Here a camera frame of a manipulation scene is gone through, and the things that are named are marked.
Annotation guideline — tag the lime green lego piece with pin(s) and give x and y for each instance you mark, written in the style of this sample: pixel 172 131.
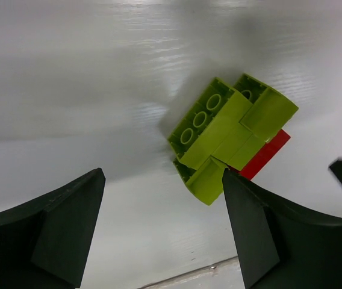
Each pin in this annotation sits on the lime green lego piece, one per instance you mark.
pixel 226 125

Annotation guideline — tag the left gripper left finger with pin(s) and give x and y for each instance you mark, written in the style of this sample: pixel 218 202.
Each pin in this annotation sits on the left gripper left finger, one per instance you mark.
pixel 45 242

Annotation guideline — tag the red lego brick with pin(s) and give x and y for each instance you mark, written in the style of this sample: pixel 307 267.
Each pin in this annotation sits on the red lego brick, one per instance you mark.
pixel 263 156

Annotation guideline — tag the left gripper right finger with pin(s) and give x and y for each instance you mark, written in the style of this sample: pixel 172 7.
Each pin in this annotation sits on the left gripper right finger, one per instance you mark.
pixel 279 243

